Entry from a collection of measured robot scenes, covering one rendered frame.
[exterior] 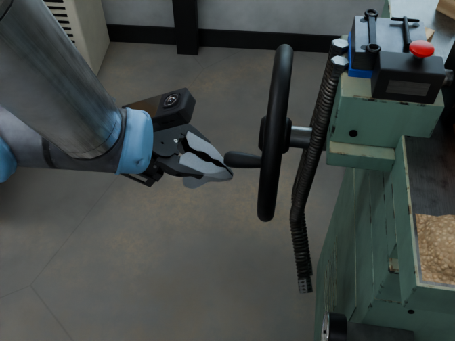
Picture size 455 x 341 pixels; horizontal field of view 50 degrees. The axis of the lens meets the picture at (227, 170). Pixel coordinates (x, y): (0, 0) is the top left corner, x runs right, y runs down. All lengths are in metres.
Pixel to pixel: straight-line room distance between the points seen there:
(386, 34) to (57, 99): 0.47
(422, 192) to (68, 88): 0.45
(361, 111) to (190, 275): 1.01
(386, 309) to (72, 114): 0.57
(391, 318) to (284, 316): 0.71
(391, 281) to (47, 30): 0.56
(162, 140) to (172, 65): 1.58
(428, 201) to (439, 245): 0.08
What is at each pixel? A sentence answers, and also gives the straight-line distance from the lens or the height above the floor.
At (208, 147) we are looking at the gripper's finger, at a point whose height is 0.86.
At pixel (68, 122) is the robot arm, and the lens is 0.43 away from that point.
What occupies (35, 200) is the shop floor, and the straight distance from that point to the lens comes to 1.84.
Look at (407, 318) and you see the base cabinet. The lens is 0.84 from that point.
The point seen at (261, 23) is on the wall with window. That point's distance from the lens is 2.26.
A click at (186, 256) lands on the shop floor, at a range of 1.60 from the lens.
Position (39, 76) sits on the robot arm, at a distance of 0.36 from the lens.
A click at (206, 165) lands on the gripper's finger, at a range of 0.70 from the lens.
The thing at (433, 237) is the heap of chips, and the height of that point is 0.92.
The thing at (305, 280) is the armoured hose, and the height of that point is 0.58.
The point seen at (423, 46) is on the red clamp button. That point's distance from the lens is 0.67.
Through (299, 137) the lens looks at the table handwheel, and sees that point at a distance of 0.79.
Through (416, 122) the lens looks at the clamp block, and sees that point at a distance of 0.71.
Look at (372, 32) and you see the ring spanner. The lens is 0.71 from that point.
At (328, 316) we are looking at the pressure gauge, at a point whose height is 0.69.
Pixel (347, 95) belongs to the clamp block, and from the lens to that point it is 0.67.
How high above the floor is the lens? 1.39
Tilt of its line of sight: 51 degrees down
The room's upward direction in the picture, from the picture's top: straight up
